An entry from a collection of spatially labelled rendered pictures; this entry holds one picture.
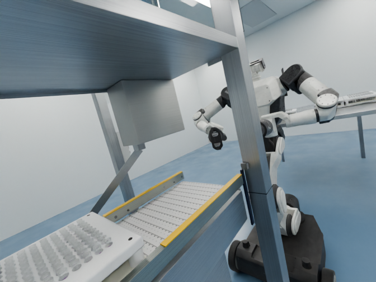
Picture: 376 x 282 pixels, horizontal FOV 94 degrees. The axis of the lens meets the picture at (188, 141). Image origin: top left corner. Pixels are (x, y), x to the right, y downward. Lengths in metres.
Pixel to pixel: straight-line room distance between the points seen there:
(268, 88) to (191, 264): 0.99
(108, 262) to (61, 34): 0.34
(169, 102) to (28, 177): 3.59
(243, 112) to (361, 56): 4.76
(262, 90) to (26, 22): 1.07
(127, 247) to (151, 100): 0.44
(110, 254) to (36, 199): 3.79
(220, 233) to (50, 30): 0.52
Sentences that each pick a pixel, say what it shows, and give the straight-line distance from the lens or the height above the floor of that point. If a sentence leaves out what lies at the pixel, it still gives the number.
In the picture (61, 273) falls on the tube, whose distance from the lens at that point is 0.37.
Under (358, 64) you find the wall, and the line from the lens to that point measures 5.25.
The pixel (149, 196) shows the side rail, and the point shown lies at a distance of 0.67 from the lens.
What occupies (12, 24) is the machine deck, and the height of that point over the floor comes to 1.32.
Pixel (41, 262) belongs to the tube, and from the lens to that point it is 0.43.
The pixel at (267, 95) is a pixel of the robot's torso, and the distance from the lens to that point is 1.18.
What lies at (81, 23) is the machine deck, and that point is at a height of 1.32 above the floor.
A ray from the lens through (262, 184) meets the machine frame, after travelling 0.62.
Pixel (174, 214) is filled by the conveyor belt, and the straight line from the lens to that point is 0.55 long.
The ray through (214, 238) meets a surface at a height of 0.86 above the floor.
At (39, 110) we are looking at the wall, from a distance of 4.16.
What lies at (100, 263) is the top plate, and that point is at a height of 0.98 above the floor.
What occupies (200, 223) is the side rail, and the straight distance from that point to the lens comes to 0.45.
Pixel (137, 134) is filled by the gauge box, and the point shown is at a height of 1.15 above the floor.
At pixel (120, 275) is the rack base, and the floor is 0.93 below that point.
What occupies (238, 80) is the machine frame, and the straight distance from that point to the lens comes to 0.57.
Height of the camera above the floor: 1.17
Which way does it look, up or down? 8 degrees down
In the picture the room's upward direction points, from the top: 14 degrees counter-clockwise
